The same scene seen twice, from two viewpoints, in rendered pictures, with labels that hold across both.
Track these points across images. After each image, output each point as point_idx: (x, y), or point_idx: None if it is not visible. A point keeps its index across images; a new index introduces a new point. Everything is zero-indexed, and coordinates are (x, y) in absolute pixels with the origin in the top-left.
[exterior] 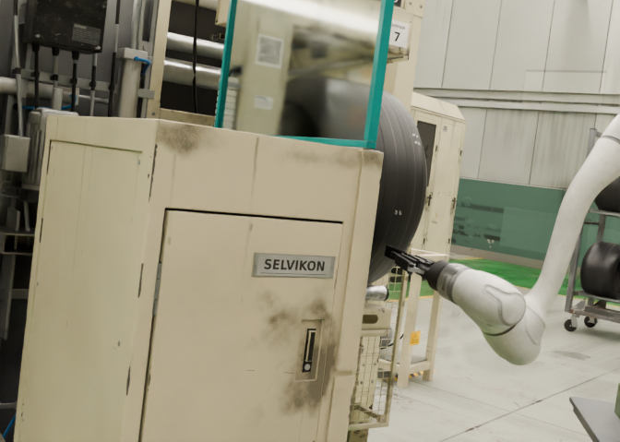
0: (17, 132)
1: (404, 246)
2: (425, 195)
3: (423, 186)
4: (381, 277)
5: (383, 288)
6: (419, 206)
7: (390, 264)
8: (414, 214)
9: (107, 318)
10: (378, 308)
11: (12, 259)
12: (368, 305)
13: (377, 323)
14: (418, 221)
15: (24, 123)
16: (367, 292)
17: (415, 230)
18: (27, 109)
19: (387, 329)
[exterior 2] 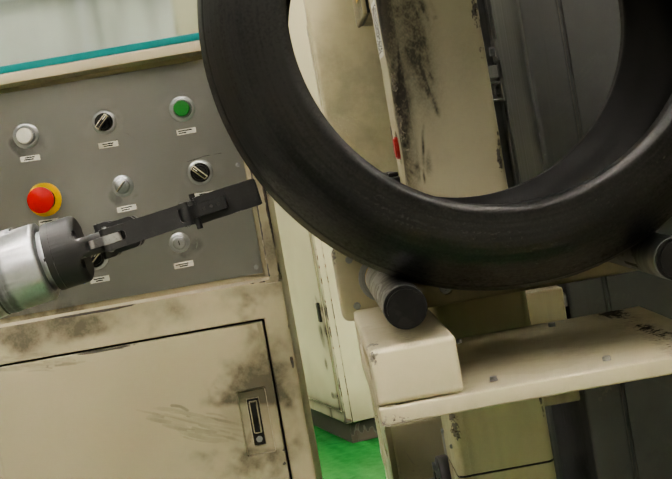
0: (488, 36)
1: (261, 180)
2: (232, 39)
3: (202, 27)
4: (367, 260)
5: (386, 292)
6: (210, 78)
7: (301, 225)
8: (214, 100)
9: None
10: (369, 343)
11: None
12: (400, 336)
13: (372, 382)
14: (226, 113)
15: (488, 22)
16: (378, 297)
17: (237, 137)
18: (485, 2)
19: (379, 407)
